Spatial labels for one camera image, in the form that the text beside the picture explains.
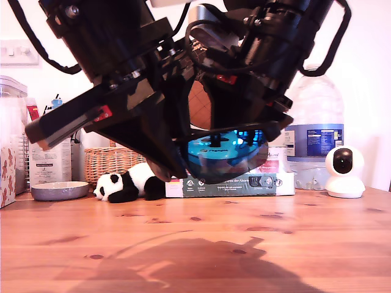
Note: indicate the white light switch plate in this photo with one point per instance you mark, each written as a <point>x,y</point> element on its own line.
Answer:
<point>15,53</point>

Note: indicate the tin can red panel label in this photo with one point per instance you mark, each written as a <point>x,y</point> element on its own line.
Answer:
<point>276,161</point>

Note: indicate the panda plush toy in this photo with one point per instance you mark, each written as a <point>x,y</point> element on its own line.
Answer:
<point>134,183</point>

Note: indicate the cardboard can tray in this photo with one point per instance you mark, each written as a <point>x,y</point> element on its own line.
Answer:
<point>232,190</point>

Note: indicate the cork globe on metal stand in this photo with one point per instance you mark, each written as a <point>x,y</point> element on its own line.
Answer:
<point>200,107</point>

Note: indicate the small white round camera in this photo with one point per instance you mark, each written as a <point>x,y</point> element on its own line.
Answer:
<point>345,183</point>

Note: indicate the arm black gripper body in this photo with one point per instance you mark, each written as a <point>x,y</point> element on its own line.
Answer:
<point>67,119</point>
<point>275,61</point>

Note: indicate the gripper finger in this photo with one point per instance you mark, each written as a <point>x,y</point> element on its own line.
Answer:
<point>227,103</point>
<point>131,134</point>
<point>171,116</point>
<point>256,114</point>

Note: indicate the white bottle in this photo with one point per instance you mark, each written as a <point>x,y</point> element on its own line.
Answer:
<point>88,142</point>

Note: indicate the grey shallow bowl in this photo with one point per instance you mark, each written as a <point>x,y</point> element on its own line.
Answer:
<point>61,192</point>

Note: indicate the large clear water bottle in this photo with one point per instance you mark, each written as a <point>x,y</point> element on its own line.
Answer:
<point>317,100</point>

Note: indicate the black sunglasses with blue lenses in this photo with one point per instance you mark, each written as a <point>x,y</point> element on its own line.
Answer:
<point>220,152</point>

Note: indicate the white printed carton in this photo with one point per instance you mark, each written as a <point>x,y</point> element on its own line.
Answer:
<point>49,168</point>

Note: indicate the gingerbread print box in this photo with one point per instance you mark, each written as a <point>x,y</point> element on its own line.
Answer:
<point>7,177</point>

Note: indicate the red and white packet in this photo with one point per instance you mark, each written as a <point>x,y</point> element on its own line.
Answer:
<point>33,111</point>

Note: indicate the arm pale camera box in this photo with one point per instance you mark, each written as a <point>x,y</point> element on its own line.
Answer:
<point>210,33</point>

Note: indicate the clear plastic lidded container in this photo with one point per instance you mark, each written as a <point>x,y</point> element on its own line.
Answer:
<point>12,122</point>

